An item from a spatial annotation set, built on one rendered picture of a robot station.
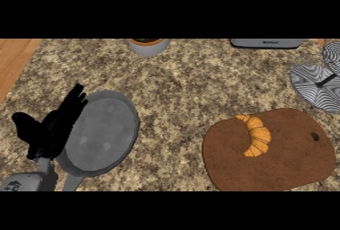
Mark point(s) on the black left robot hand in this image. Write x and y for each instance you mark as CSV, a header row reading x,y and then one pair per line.
x,y
53,128

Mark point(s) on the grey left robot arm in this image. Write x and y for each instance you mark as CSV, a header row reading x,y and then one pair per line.
x,y
26,181

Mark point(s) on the brown cutting board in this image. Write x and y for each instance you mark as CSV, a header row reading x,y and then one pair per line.
x,y
273,158

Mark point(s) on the grey frying pan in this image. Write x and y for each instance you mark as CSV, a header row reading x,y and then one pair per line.
x,y
99,134

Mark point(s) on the grey plant pot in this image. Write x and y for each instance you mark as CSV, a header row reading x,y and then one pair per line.
x,y
149,46

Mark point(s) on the orange croissant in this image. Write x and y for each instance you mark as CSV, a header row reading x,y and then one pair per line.
x,y
257,136

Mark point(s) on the grey flat appliance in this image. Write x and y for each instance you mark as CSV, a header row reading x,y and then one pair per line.
x,y
264,43

